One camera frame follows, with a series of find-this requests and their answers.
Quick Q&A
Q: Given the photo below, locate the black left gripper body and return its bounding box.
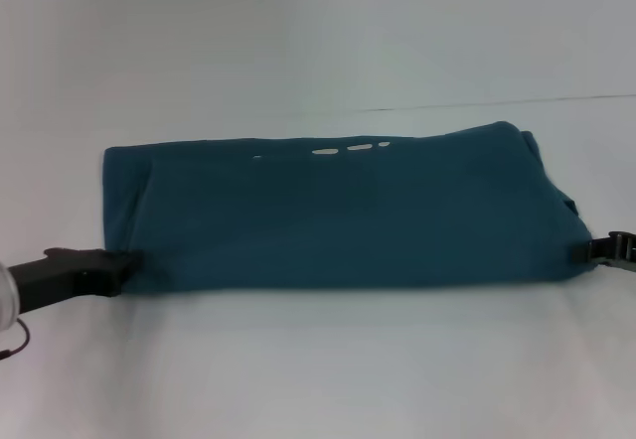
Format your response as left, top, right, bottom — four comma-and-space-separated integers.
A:
9, 246, 123, 318

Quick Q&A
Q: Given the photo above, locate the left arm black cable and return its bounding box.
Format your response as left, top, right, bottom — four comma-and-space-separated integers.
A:
0, 318, 32, 360

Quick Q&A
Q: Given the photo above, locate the teal blue shirt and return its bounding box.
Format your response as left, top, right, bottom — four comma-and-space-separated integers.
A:
102, 120, 595, 294

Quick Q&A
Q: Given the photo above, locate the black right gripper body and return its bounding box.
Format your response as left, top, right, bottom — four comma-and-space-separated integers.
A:
603, 229, 636, 274

